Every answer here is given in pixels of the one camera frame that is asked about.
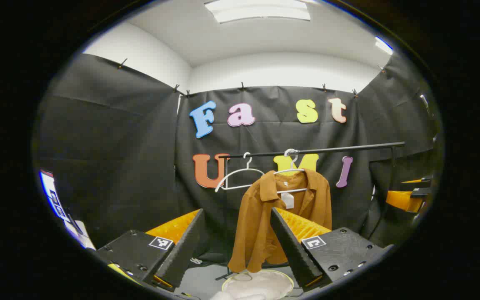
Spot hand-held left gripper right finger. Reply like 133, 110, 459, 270
270, 207, 394, 292

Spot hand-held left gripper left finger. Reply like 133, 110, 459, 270
94, 208, 206, 292

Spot brown shirt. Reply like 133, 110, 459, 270
227, 169, 333, 274

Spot white laundry hamper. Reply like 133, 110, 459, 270
222, 269, 295, 300

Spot black clothes rack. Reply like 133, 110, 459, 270
215, 142, 406, 280

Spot white clothes hanger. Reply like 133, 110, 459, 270
215, 152, 265, 193
273, 149, 309, 195

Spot small ceiling light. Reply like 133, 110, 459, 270
375, 36, 394, 55

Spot black backdrop cloth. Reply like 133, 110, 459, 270
36, 53, 438, 267

